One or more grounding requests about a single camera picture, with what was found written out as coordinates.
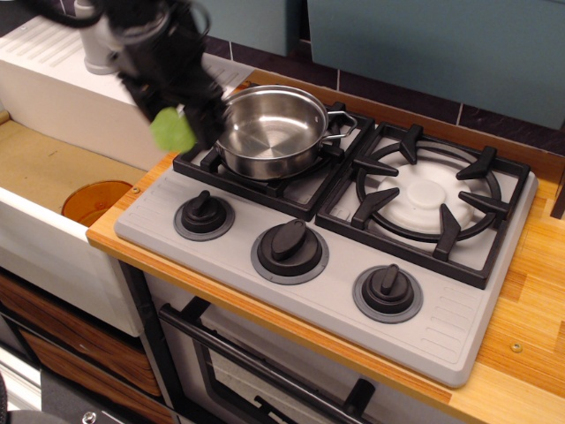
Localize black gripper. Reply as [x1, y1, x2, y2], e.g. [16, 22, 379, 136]
[117, 26, 227, 150]

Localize green toy cauliflower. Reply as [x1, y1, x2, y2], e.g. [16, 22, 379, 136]
[149, 107, 196, 153]

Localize stainless steel pot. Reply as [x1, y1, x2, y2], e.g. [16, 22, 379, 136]
[215, 85, 358, 181]

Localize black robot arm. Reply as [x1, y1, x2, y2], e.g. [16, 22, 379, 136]
[24, 1, 226, 149]

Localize black left stove knob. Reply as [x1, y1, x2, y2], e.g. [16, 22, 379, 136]
[174, 190, 235, 242]

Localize black stove knob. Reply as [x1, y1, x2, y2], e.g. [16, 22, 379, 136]
[251, 219, 329, 285]
[352, 264, 424, 324]
[174, 190, 235, 242]

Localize black middle stove knob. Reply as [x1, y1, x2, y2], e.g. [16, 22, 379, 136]
[251, 219, 329, 285]

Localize grey toy stove top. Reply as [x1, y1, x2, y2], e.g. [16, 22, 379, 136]
[114, 82, 539, 390]

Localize black right stove knob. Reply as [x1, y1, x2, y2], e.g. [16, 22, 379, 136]
[352, 264, 424, 324]

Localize grey toy faucet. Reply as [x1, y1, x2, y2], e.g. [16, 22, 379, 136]
[79, 15, 118, 75]

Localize white toy sink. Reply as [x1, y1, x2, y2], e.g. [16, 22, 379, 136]
[1, 2, 163, 337]

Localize orange sink drain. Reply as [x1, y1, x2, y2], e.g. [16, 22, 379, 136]
[61, 180, 132, 227]

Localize black left burner grate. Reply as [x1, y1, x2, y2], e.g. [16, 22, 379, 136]
[173, 102, 375, 221]

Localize black burner grate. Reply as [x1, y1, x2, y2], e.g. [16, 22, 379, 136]
[316, 123, 538, 289]
[173, 102, 375, 221]

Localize wooden drawer fronts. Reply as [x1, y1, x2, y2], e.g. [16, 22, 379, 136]
[0, 273, 177, 424]

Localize black right burner grate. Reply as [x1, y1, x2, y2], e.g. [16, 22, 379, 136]
[316, 123, 538, 289]

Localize black oven door handle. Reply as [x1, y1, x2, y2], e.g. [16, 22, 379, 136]
[158, 298, 375, 423]

